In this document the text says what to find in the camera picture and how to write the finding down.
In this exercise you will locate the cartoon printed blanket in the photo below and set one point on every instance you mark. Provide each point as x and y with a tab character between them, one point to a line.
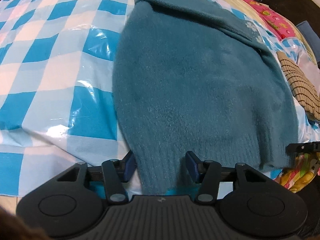
273	17

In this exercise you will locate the blue cushion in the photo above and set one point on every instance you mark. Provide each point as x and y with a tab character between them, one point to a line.
308	35

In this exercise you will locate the blue white checkered plastic sheet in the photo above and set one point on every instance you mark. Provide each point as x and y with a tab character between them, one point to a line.
50	80

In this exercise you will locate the teal knitted sweater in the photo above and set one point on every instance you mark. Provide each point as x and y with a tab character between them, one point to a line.
200	92

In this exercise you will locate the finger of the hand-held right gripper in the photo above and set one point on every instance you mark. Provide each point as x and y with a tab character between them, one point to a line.
305	147

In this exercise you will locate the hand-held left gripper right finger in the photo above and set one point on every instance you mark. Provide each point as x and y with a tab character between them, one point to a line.
191	166

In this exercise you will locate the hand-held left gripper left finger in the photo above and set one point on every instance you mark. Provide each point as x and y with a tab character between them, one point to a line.
128	167

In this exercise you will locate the beige brown striped garment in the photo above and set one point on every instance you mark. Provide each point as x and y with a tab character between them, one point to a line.
300	82

